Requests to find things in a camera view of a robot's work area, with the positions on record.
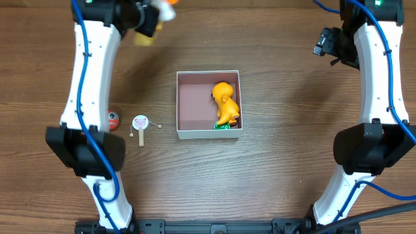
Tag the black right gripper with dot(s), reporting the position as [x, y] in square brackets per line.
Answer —
[324, 44]

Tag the white chicken toy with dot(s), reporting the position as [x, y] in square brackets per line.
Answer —
[166, 13]

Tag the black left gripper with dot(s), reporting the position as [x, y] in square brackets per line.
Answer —
[151, 19]

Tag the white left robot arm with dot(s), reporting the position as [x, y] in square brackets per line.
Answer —
[83, 141]

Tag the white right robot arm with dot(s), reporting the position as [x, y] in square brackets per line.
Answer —
[369, 41]

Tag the white wooden rattle drum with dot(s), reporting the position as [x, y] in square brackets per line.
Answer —
[140, 123]

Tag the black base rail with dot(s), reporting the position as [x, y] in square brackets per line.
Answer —
[275, 226]

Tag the red round robot toy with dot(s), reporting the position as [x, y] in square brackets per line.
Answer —
[114, 120]

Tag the orange dinosaur toy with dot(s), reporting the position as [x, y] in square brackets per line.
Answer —
[228, 110]

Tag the green round disc toy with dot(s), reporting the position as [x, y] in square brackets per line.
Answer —
[224, 126]

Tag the white box with pink interior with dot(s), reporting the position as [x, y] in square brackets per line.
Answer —
[196, 110]

